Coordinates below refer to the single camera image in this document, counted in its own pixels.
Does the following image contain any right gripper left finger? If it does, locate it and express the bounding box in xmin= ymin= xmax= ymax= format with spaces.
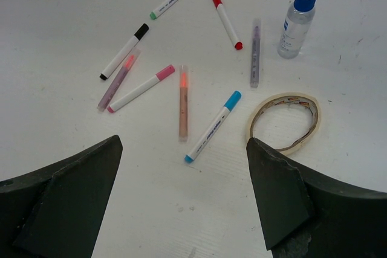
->
xmin=1 ymin=135 xmax=123 ymax=257

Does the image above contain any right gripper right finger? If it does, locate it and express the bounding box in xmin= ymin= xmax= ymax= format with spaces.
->
xmin=246 ymin=138 xmax=386 ymax=257

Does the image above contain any masking tape roll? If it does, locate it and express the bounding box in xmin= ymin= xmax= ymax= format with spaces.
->
xmin=245 ymin=92 xmax=322 ymax=156

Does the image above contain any black capped marker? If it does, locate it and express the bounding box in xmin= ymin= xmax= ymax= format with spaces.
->
xmin=99 ymin=23 xmax=149 ymax=80

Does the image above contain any blue spray bottle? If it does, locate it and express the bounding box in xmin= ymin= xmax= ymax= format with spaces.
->
xmin=278 ymin=0 xmax=316 ymax=59

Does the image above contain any pink capped marker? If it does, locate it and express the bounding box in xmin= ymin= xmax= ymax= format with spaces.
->
xmin=107 ymin=65 xmax=175 ymax=113

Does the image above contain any grey clear pen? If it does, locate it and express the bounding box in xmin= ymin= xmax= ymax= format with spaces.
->
xmin=250 ymin=18 xmax=261 ymax=88

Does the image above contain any blue capped marker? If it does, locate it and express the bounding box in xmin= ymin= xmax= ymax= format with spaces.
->
xmin=184 ymin=91 xmax=241 ymax=164

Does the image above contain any red capped marker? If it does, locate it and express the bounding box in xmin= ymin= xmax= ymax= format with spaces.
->
xmin=212 ymin=0 xmax=243 ymax=51

